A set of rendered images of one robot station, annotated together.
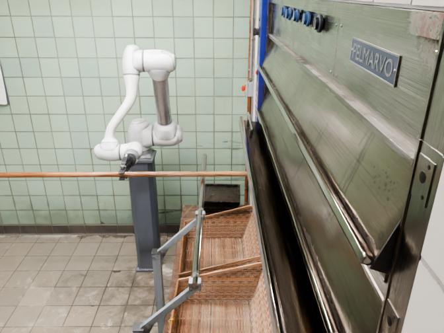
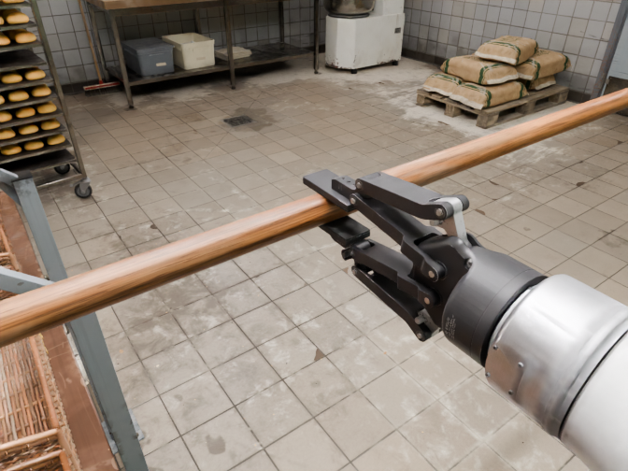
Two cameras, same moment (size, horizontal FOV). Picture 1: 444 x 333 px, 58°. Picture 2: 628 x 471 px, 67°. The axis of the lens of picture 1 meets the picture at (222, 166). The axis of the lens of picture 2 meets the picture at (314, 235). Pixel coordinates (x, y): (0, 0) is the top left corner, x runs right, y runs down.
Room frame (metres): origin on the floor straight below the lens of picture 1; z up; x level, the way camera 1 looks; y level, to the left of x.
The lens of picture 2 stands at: (2.30, 0.30, 1.42)
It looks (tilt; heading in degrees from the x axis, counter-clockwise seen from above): 33 degrees down; 145
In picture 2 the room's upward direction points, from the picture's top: straight up
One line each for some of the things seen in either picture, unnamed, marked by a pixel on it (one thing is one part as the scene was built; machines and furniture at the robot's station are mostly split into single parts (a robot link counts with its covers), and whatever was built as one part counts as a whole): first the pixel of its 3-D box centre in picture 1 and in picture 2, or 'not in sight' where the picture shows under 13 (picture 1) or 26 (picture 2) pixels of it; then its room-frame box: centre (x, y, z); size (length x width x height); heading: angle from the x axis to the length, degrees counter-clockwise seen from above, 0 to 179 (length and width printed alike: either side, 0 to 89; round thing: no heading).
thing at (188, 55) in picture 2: not in sight; (189, 50); (-2.56, 2.16, 0.35); 0.50 x 0.36 x 0.24; 2
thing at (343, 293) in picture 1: (291, 155); not in sight; (1.42, -0.27, 1.54); 1.79 x 0.11 x 0.19; 1
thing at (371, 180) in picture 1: (296, 88); not in sight; (1.42, -0.27, 1.80); 1.79 x 0.11 x 0.19; 1
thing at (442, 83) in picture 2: not in sight; (458, 80); (-0.57, 3.91, 0.22); 0.62 x 0.36 x 0.15; 96
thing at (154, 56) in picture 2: not in sight; (148, 56); (-2.55, 1.74, 0.35); 0.50 x 0.36 x 0.24; 1
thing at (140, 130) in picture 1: (140, 133); not in sight; (2.74, 0.59, 1.17); 0.18 x 0.16 x 0.22; 92
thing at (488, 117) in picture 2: not in sight; (492, 95); (-0.39, 4.22, 0.07); 1.20 x 0.80 x 0.14; 91
